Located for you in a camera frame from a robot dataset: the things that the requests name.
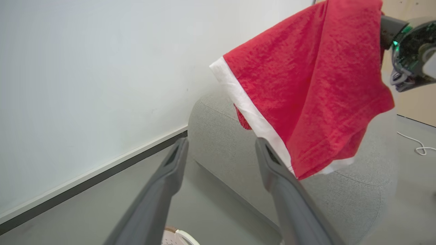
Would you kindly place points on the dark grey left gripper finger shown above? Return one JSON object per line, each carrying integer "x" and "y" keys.
{"x": 153, "y": 204}

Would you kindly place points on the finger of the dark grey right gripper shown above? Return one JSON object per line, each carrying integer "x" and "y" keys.
{"x": 293, "y": 207}

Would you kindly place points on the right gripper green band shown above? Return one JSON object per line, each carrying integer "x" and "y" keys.
{"x": 414, "y": 51}

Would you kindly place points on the red garment with white trim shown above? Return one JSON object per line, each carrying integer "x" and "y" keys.
{"x": 306, "y": 85}

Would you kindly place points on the white laundry basket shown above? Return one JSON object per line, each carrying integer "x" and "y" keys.
{"x": 178, "y": 237}

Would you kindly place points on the light grey fabric sofa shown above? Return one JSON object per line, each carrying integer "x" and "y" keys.
{"x": 340, "y": 200}

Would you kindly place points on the light wooden cabinet panel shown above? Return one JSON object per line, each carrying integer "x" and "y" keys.
{"x": 414, "y": 102}

